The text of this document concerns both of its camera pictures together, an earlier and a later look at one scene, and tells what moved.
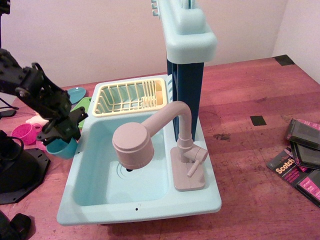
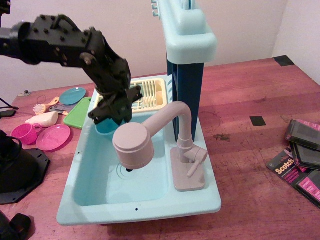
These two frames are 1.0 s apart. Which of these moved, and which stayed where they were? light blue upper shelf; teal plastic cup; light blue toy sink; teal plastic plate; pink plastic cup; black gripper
Moved: teal plastic cup; black gripper
Stayed: pink plastic cup; teal plastic plate; light blue upper shelf; light blue toy sink
